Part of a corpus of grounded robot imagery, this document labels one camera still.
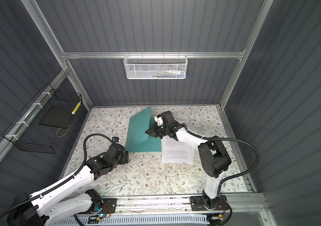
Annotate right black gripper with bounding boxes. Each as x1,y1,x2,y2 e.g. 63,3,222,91
145,122,170,139

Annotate teal paper folder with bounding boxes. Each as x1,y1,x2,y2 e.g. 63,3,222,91
125,107,161,153

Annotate printed paper sheet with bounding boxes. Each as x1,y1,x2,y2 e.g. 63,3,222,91
161,137,194,164

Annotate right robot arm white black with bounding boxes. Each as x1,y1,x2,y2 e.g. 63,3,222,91
145,111,232,210

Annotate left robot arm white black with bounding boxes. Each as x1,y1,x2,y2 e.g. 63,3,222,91
7,143,129,226

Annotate floral table mat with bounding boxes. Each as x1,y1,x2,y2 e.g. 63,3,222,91
54,105,246,198

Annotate yellow marker pen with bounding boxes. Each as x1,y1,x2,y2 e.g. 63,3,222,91
71,101,81,115

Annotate pens in white basket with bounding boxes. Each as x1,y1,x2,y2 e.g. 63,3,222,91
145,70,186,79

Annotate black flat pad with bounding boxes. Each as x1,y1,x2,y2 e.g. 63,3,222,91
39,105,75,129

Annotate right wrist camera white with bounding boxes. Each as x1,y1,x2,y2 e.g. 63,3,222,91
154,116,163,126

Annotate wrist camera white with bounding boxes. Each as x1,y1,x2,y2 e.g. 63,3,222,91
154,116,163,126
112,137,120,144

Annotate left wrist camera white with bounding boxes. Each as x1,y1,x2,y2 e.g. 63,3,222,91
112,137,120,144

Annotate white wire mesh basket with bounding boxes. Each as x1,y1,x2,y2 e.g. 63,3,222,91
123,56,188,80

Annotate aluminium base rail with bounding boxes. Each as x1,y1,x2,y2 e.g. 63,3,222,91
111,193,269,216

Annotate black wire mesh basket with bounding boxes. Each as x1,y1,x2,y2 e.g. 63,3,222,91
2,85,82,154

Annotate white perforated cable tray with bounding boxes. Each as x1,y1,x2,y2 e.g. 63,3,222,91
43,213,210,226

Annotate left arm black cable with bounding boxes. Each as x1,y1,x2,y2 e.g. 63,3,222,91
0,133,114,226

